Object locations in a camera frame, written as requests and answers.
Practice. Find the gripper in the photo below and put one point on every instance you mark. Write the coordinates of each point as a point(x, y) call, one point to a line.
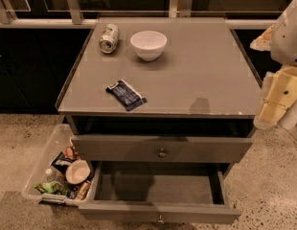
point(287, 37)

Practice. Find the grey drawer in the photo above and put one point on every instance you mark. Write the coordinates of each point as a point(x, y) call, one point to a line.
point(159, 192)
point(161, 148)

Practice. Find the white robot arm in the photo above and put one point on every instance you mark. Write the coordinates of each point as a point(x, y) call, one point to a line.
point(280, 39)

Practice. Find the grey drawer cabinet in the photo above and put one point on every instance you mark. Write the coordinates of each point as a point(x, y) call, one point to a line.
point(201, 85)

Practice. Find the grey top drawer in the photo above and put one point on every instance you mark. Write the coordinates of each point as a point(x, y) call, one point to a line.
point(161, 148)

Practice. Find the white ceramic bowl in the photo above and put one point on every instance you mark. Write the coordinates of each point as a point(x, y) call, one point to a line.
point(148, 45)

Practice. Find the blue snack packet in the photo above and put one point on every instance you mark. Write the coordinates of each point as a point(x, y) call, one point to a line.
point(127, 96)

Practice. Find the green white soda can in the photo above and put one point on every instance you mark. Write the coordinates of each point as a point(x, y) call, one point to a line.
point(109, 38)

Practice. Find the white bowl in bin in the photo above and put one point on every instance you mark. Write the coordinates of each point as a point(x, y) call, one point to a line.
point(77, 172)

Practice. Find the brown snack package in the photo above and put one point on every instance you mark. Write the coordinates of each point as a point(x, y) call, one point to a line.
point(83, 190)

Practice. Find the red snack packet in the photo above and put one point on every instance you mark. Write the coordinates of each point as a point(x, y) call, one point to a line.
point(71, 153)

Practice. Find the black snack packet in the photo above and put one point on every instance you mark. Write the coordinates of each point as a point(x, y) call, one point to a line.
point(62, 161)

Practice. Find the clear plastic storage bin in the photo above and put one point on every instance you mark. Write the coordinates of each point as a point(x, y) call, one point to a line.
point(57, 142)

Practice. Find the clear plastic water bottle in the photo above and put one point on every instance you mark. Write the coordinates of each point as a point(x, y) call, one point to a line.
point(54, 175)

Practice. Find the green snack bag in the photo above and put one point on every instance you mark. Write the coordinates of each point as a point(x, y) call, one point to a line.
point(52, 188)

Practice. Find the metal window railing frame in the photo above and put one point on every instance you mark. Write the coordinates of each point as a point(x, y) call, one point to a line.
point(239, 14)

